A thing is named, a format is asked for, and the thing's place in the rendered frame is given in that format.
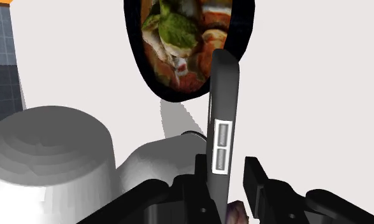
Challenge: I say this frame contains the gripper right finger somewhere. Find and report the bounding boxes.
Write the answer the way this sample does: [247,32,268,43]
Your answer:
[243,156,374,224]

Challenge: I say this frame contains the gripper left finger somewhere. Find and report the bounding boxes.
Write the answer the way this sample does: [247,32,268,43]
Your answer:
[76,153,222,224]

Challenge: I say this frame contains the white rounded object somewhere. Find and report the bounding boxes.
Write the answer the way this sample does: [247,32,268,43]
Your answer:
[116,131,208,193]

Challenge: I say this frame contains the small mottled brown object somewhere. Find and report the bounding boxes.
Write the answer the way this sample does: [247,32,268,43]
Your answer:
[226,200,249,224]

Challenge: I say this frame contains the dark grey flat labelled bar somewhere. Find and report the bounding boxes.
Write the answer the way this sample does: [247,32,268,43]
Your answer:
[205,48,241,220]

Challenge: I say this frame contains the white cylindrical cup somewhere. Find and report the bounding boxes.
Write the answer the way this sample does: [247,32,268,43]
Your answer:
[0,105,123,224]

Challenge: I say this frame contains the black bowl with salad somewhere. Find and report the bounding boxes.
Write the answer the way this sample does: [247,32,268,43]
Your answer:
[123,0,256,104]

